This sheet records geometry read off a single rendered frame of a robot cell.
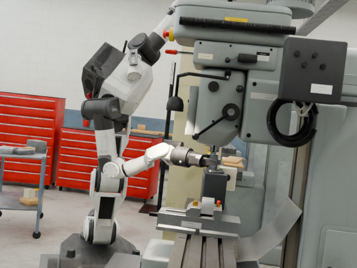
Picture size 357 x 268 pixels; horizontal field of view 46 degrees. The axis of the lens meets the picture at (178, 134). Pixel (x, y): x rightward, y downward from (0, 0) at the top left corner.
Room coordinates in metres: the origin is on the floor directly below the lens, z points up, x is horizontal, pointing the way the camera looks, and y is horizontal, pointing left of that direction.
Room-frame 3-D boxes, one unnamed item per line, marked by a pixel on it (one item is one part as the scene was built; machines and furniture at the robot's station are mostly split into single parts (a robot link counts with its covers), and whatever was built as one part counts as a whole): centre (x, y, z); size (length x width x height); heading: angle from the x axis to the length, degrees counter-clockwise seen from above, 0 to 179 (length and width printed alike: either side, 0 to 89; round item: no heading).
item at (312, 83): (1.47, -0.43, 1.62); 0.20 x 0.09 x 0.21; 86
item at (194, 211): (1.80, -0.10, 1.03); 0.12 x 0.06 x 0.04; 175
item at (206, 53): (1.82, -0.20, 1.68); 0.34 x 0.24 x 0.10; 86
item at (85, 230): (2.53, 0.40, 0.68); 0.21 x 0.20 x 0.13; 16
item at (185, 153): (1.87, -0.08, 1.23); 0.13 x 0.12 x 0.10; 151
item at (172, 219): (1.80, -0.13, 0.99); 0.35 x 0.15 x 0.11; 85
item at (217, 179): (2.34, -0.22, 1.04); 0.22 x 0.12 x 0.20; 0
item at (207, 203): (1.79, -0.16, 1.05); 0.06 x 0.05 x 0.06; 175
